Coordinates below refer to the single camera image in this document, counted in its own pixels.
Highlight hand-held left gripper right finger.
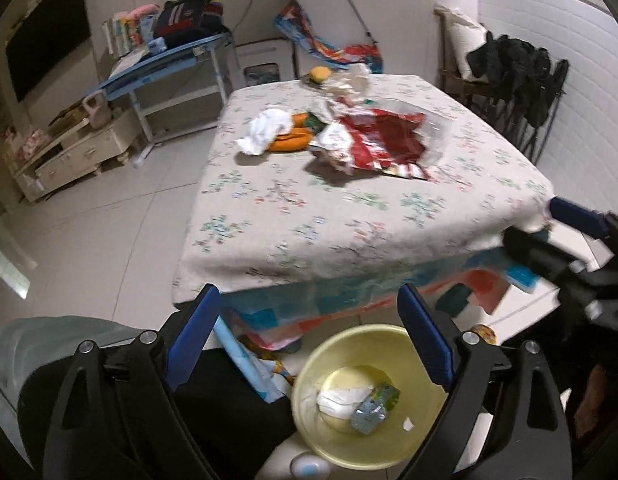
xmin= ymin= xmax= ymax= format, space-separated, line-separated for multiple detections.
xmin=396 ymin=282 xmax=575 ymax=480

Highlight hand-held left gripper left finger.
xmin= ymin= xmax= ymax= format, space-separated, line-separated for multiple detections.
xmin=41 ymin=282 xmax=225 ymax=480

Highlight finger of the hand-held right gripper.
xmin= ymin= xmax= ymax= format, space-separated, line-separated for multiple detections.
xmin=549 ymin=197 xmax=618 ymax=248
xmin=503 ymin=226 xmax=618 ymax=332

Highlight yellow plastic basin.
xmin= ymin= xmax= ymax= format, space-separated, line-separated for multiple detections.
xmin=291 ymin=324 xmax=452 ymax=471

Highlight red snack wrapper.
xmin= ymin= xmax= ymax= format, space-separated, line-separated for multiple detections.
xmin=309 ymin=109 xmax=432 ymax=181

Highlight dark green slipper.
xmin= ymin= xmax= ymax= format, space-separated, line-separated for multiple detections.
xmin=436 ymin=282 xmax=477 ymax=317

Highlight black pants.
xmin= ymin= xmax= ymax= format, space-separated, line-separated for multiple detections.
xmin=171 ymin=347 xmax=297 ymax=480

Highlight green plastic packet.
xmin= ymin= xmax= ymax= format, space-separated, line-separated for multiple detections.
xmin=350 ymin=382 xmax=401 ymax=436

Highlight white crumpled tissue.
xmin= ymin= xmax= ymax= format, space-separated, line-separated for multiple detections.
xmin=316 ymin=384 xmax=375 ymax=418

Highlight black folding chairs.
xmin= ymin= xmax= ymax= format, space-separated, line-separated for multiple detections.
xmin=489 ymin=57 xmax=570 ymax=163

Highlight person's leg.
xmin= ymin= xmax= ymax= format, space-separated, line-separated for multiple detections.
xmin=572 ymin=360 xmax=618 ymax=441

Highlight floral-cloth covered table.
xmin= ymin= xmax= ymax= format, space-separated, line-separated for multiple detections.
xmin=171 ymin=74 xmax=557 ymax=311

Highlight grey cushioned seat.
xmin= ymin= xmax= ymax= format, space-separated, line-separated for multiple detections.
xmin=0 ymin=315 xmax=140 ymax=461

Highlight small white round gadget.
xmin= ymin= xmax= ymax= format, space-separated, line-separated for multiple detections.
xmin=289 ymin=452 xmax=332 ymax=480

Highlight black jacket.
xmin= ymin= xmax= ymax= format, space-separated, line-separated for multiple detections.
xmin=466 ymin=32 xmax=552 ymax=126

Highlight wooden chair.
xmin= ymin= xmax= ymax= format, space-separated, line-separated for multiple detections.
xmin=434 ymin=7 xmax=490 ymax=106

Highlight white pillow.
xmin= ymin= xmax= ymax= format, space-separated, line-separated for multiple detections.
xmin=446 ymin=10 xmax=490 ymax=81

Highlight cream television cabinet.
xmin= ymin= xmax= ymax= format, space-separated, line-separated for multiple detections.
xmin=14 ymin=107 xmax=144 ymax=203

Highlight carrot plush toy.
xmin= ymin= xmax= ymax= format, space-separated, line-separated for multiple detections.
xmin=289 ymin=111 xmax=335 ymax=133
xmin=268 ymin=120 xmax=335 ymax=153

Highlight white crumpled paper towel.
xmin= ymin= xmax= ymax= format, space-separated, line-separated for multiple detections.
xmin=236 ymin=108 xmax=292 ymax=156

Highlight pink plastic jug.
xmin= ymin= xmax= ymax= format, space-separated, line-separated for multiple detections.
xmin=84 ymin=92 xmax=112 ymax=128

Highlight cardboard box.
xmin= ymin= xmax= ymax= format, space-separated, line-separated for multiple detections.
xmin=49 ymin=105 xmax=90 ymax=133

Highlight white cabinet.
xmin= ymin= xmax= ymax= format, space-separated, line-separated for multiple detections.
xmin=284 ymin=0 xmax=482 ymax=81

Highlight blue study desk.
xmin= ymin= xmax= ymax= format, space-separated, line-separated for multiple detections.
xmin=99 ymin=32 xmax=235 ymax=156

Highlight white papers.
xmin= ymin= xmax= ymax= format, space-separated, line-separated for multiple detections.
xmin=106 ymin=47 xmax=152 ymax=78

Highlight colourful printed cloth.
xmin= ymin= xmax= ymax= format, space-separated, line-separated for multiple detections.
xmin=274 ymin=0 xmax=385 ymax=75

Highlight white plastic stool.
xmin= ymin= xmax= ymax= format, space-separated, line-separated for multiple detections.
xmin=234 ymin=40 xmax=290 ymax=93

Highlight row of books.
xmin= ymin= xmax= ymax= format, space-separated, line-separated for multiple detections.
xmin=101 ymin=12 xmax=157 ymax=58

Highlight dark striped backpack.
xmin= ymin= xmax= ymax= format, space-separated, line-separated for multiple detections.
xmin=154 ymin=0 xmax=225 ymax=48

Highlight pink plush toy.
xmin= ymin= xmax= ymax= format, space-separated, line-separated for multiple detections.
xmin=116 ymin=4 xmax=160 ymax=21

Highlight black television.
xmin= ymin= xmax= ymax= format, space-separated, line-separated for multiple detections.
xmin=6 ymin=0 xmax=92 ymax=103

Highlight black strap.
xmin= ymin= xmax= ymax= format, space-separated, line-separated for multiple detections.
xmin=294 ymin=0 xmax=380 ymax=43

